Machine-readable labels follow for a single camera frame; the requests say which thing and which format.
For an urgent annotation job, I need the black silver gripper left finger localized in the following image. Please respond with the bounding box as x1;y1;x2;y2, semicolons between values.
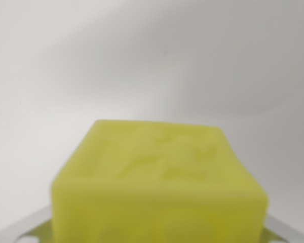
0;204;54;243

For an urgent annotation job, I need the black silver gripper right finger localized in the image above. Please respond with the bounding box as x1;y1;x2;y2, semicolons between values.
262;214;304;243

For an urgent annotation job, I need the yellow embossed cube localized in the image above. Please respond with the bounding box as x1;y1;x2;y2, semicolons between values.
50;119;269;243

